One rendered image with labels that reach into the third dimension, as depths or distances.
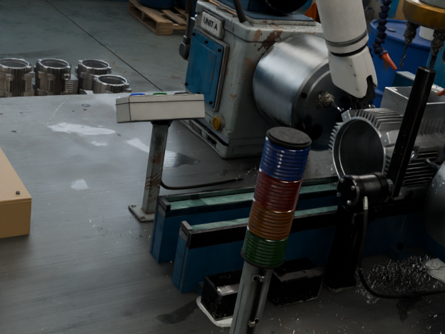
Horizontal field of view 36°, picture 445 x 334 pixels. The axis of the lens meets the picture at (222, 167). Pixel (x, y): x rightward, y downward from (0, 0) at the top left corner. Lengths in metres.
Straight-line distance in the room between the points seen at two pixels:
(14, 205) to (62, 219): 0.14
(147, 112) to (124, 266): 0.30
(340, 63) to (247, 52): 0.39
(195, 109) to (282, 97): 0.28
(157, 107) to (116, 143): 0.47
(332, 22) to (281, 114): 0.37
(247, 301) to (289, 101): 0.70
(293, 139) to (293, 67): 0.74
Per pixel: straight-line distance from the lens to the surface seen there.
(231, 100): 1.77
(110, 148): 1.79
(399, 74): 1.64
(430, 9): 1.39
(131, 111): 1.34
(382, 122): 1.41
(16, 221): 1.37
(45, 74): 3.84
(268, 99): 1.65
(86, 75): 3.90
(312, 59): 1.60
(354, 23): 1.33
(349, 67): 1.37
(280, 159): 0.87
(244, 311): 1.01
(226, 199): 1.35
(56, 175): 1.62
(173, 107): 1.38
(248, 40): 1.71
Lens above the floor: 1.53
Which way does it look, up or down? 24 degrees down
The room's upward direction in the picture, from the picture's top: 10 degrees clockwise
